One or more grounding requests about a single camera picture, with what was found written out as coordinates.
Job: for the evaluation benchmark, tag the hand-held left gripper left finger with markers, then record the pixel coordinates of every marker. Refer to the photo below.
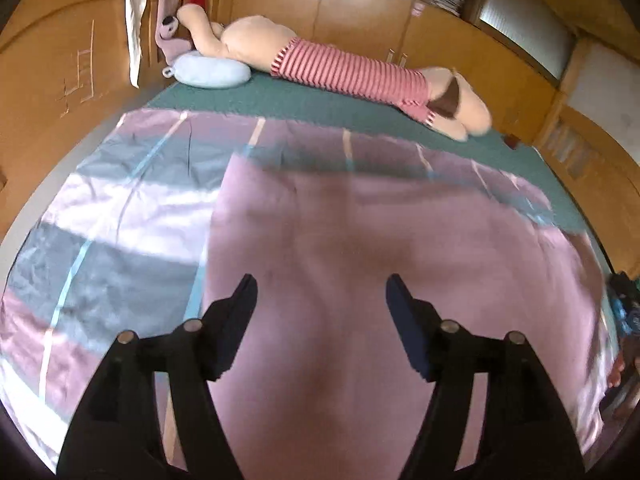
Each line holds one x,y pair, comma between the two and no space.
235,320

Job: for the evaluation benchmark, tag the white hanging cloth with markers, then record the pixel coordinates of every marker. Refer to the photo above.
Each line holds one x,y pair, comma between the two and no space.
135,20

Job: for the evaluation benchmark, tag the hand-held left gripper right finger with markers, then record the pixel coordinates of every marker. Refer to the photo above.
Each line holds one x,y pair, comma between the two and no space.
405,325

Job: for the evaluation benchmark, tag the wooden headboard panel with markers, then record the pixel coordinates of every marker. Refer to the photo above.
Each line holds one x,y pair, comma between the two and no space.
45,85

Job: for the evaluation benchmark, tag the pink jacket with black stripes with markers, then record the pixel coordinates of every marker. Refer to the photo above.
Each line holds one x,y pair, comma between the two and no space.
350,240

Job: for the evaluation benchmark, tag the pink grey satin patchwork blanket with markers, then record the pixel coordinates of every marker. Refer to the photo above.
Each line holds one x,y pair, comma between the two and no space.
100,220

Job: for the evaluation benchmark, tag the wooden wall cabinet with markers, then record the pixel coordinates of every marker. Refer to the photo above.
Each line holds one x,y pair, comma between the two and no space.
350,15

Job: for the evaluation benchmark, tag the green bed sheet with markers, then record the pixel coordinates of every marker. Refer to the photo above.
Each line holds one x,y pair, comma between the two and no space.
350,110

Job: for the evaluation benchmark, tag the frosted glass panel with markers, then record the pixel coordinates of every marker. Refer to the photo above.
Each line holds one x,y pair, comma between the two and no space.
525,30

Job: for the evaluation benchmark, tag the light blue pillow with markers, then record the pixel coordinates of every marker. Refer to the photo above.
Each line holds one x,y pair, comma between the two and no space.
210,71

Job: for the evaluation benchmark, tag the wooden bookshelf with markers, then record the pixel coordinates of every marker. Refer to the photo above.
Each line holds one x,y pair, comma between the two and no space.
575,125

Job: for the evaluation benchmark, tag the person's right hand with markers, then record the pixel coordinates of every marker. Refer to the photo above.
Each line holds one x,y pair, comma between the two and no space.
622,372

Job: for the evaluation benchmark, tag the pink hanging garment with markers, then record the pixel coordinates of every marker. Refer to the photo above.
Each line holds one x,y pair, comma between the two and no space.
167,40

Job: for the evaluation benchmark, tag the large plush doll striped shirt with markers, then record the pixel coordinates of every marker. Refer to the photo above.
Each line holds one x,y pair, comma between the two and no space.
350,67

